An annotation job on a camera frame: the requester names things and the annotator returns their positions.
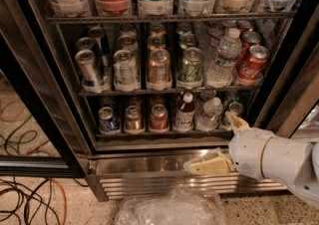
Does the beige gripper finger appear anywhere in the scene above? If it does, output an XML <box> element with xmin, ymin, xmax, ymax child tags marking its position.
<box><xmin>225</xmin><ymin>112</ymin><xmax>249</xmax><ymax>134</ymax></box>
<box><xmin>183</xmin><ymin>148</ymin><xmax>235</xmax><ymax>175</ymax></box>

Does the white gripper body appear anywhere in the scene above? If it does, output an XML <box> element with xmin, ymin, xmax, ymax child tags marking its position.
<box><xmin>228</xmin><ymin>127</ymin><xmax>275</xmax><ymax>180</ymax></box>

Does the red coke can bottom shelf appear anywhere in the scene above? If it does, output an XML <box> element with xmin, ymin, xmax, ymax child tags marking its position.
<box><xmin>150</xmin><ymin>105</ymin><xmax>168</xmax><ymax>130</ymax></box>

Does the red coke can shelf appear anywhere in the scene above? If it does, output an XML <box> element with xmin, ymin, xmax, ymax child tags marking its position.
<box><xmin>237</xmin><ymin>45</ymin><xmax>269</xmax><ymax>86</ymax></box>
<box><xmin>150</xmin><ymin>105</ymin><xmax>168</xmax><ymax>130</ymax></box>

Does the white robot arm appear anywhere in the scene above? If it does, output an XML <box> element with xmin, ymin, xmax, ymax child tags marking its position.
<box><xmin>183</xmin><ymin>112</ymin><xmax>319</xmax><ymax>208</ymax></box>

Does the green can bottom shelf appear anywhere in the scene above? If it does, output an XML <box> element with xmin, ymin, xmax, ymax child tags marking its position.
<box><xmin>219</xmin><ymin>102</ymin><xmax>244</xmax><ymax>130</ymax></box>

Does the clear water bottle bottom shelf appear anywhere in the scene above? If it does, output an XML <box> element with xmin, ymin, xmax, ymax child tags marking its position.
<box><xmin>195</xmin><ymin>98</ymin><xmax>223</xmax><ymax>131</ymax></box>

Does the water bottle middle shelf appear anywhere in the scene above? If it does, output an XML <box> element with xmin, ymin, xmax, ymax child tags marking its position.
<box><xmin>206</xmin><ymin>28</ymin><xmax>242</xmax><ymax>88</ymax></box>

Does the red coke can middle shelf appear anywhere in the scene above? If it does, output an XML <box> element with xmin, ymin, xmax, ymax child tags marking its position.
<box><xmin>237</xmin><ymin>45</ymin><xmax>269</xmax><ymax>86</ymax></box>

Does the green can middle shelf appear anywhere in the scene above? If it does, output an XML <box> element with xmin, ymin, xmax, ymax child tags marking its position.
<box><xmin>177</xmin><ymin>47</ymin><xmax>202</xmax><ymax>89</ymax></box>

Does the gold can bottom shelf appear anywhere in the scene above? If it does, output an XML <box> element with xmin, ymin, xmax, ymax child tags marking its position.
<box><xmin>125</xmin><ymin>106</ymin><xmax>144</xmax><ymax>133</ymax></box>

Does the copper can middle shelf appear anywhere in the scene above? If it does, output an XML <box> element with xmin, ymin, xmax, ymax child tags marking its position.
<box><xmin>147</xmin><ymin>49</ymin><xmax>171</xmax><ymax>91</ymax></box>

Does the stainless steel glass-door fridge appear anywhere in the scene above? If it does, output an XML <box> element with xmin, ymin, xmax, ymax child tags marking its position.
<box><xmin>0</xmin><ymin>0</ymin><xmax>319</xmax><ymax>202</ymax></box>

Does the blue can bottom shelf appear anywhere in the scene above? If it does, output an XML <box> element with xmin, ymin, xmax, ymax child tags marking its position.
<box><xmin>98</xmin><ymin>107</ymin><xmax>120</xmax><ymax>134</ymax></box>

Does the white can middle shelf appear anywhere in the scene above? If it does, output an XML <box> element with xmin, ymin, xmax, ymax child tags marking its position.
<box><xmin>113</xmin><ymin>50</ymin><xmax>140</xmax><ymax>92</ymax></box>

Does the silver slim can middle shelf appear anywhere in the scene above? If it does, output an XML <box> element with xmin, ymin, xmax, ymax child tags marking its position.
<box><xmin>75</xmin><ymin>50</ymin><xmax>109</xmax><ymax>94</ymax></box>

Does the blue slim can middle shelf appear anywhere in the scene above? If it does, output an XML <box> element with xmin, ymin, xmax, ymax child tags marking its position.
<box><xmin>88</xmin><ymin>26</ymin><xmax>110</xmax><ymax>67</ymax></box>

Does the open fridge glass door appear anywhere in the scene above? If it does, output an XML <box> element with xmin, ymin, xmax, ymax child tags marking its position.
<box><xmin>0</xmin><ymin>35</ymin><xmax>85</xmax><ymax>178</ymax></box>

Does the dark juice bottle white cap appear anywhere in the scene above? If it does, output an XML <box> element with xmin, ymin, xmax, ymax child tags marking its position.
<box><xmin>173</xmin><ymin>93</ymin><xmax>195</xmax><ymax>132</ymax></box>

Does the clear plastic bag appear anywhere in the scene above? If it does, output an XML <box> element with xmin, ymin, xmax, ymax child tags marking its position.
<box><xmin>115</xmin><ymin>185</ymin><xmax>227</xmax><ymax>225</ymax></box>

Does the orange cable on floor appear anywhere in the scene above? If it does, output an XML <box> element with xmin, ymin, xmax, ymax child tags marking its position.
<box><xmin>49</xmin><ymin>178</ymin><xmax>68</xmax><ymax>225</ymax></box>

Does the black cable on floor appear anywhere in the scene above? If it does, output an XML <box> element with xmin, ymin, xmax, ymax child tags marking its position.
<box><xmin>0</xmin><ymin>177</ymin><xmax>63</xmax><ymax>225</ymax></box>

